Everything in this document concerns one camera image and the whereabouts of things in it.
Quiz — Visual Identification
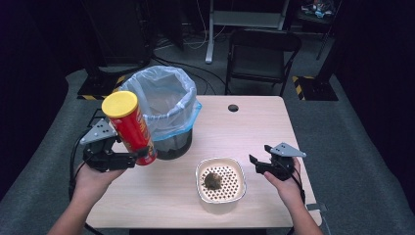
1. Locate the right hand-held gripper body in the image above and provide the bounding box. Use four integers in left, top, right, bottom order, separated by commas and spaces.
254, 142, 307, 182

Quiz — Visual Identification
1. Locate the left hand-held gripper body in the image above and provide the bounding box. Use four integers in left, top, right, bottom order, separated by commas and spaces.
79, 117, 139, 173

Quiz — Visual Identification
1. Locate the red can with yellow lid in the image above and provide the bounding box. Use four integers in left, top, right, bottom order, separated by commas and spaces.
101, 90, 159, 166

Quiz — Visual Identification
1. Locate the black mesh trash bin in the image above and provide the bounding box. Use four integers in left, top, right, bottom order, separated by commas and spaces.
153, 128, 194, 162

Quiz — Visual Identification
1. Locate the white strainer bowl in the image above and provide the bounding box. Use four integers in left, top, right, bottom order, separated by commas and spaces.
195, 157, 248, 206

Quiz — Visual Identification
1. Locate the olive brown food piece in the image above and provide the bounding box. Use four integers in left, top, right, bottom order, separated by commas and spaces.
204, 171, 224, 191

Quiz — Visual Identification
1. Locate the translucent plastic bin bag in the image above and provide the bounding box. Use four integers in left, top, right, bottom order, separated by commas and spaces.
118, 65, 203, 142

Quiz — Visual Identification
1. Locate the person's left hand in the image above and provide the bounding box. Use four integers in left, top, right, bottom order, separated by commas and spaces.
71, 161, 127, 204

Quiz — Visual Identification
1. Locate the person's right hand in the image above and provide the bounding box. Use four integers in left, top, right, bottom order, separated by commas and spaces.
262, 158, 306, 210

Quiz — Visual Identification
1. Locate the grey tape strip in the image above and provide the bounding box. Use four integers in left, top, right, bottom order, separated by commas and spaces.
305, 202, 328, 213

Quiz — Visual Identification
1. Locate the black folding chair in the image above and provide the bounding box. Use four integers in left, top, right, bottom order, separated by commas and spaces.
224, 27, 303, 98

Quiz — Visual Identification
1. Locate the black equipment stand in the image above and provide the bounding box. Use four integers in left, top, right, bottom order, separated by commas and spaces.
80, 0, 155, 69

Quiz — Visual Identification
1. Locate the shelf with colourful clutter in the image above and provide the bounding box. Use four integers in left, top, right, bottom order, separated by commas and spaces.
299, 0, 338, 20

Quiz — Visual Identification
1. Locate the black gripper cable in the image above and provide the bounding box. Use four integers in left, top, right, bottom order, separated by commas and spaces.
291, 170, 306, 204
68, 135, 94, 201

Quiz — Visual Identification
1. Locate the black yellow striped base plate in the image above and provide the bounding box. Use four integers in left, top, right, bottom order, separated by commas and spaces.
76, 73, 129, 101
291, 74, 340, 102

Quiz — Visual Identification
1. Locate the black floor cable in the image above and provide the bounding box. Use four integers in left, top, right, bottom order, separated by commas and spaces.
151, 55, 231, 96

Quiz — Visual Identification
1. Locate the white desk frame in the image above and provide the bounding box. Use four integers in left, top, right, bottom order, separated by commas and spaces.
205, 0, 291, 65

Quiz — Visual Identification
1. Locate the white hanging cable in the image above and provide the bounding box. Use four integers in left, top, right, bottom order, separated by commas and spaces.
182, 0, 227, 51

